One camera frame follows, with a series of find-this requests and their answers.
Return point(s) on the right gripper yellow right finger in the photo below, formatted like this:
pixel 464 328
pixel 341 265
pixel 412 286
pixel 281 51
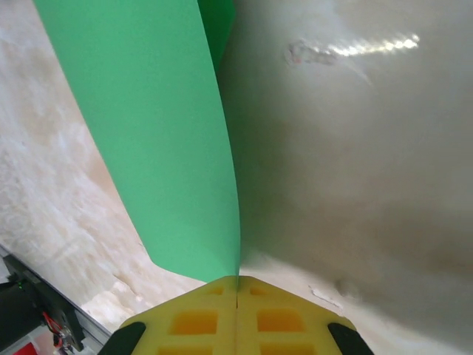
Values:
pixel 281 321

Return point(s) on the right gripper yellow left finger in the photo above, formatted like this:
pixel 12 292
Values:
pixel 192 321

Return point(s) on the aluminium mounting rail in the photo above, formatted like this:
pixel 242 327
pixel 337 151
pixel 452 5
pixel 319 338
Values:
pixel 92 327

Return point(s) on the green square paper sheet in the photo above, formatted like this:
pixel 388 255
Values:
pixel 148 129

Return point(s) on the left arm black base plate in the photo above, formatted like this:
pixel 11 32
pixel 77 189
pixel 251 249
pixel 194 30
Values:
pixel 68 325

